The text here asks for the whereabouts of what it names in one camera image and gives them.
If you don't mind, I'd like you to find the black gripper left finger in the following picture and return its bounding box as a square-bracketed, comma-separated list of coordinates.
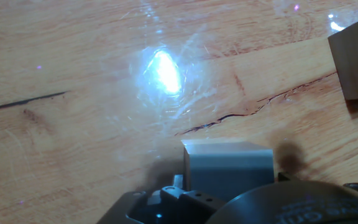
[96, 174, 226, 224]

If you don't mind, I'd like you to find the varnished wooden board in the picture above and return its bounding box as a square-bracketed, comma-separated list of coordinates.
[0, 0, 358, 224]

